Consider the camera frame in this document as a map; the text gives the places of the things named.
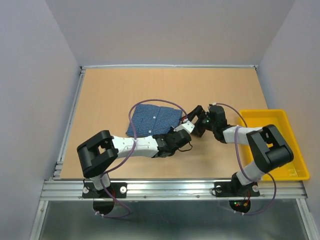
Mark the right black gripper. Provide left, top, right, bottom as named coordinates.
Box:
left=178, top=105, right=216, bottom=137

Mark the blue plaid long sleeve shirt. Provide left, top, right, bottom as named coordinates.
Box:
left=131, top=104, right=183, bottom=138

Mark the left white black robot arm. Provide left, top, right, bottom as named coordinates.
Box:
left=76, top=129, right=192, bottom=197

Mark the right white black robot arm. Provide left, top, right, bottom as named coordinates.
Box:
left=181, top=103, right=294, bottom=195

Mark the yellow plastic tray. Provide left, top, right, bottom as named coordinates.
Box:
left=240, top=109, right=310, bottom=181

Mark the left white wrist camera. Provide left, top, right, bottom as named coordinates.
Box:
left=173, top=118, right=195, bottom=134

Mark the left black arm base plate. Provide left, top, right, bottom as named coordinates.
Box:
left=81, top=182, right=127, bottom=199

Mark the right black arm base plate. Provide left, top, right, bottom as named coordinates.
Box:
left=211, top=181, right=260, bottom=198

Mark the aluminium front rail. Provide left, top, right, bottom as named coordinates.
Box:
left=40, top=179, right=308, bottom=202

